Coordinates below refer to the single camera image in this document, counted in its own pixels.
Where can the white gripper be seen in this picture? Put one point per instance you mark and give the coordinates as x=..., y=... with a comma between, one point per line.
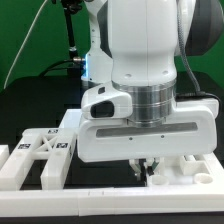
x=189, y=130

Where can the black camera stand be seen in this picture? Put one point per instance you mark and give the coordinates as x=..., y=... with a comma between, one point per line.
x=70, y=8

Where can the white part at left edge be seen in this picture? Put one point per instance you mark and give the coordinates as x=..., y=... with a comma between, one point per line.
x=4, y=154

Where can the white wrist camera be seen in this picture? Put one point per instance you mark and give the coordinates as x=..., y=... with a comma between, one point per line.
x=104, y=101

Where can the white chair back frame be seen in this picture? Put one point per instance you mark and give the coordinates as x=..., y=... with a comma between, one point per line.
x=54, y=145

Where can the white chair seat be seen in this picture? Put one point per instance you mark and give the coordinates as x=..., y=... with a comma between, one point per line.
x=188, y=170

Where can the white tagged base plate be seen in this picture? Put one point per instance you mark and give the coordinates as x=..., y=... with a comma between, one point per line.
x=71, y=119

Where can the white U-shaped obstacle fence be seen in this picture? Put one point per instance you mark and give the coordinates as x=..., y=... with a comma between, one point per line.
x=205, y=194

